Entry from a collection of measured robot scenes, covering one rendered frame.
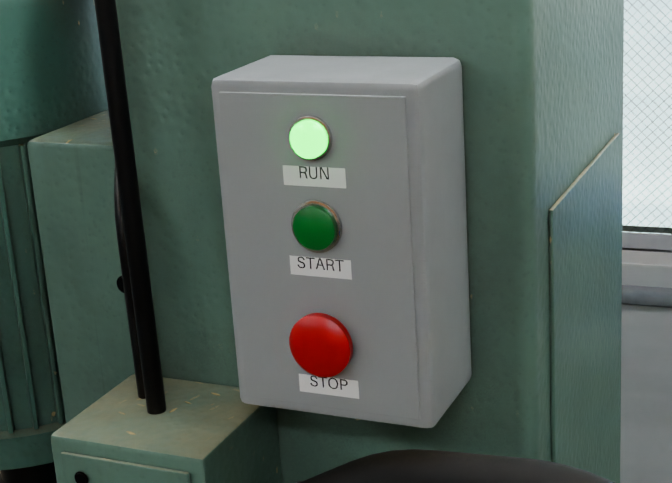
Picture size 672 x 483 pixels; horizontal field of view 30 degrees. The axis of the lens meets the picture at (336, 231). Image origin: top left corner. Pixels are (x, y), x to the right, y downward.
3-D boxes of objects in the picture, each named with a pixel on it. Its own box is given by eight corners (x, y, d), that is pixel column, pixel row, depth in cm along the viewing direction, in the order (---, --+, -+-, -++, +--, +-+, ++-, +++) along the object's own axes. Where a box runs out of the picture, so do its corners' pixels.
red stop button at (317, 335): (298, 367, 58) (293, 307, 57) (357, 374, 57) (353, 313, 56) (288, 376, 57) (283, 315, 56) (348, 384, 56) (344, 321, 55)
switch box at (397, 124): (291, 357, 66) (267, 53, 61) (474, 379, 62) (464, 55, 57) (236, 407, 60) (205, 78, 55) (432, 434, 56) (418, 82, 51)
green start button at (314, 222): (294, 249, 56) (291, 198, 56) (344, 253, 55) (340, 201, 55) (288, 254, 56) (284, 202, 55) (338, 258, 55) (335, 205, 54)
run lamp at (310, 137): (292, 159, 55) (288, 114, 54) (334, 161, 54) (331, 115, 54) (286, 162, 54) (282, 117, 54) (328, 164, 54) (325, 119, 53)
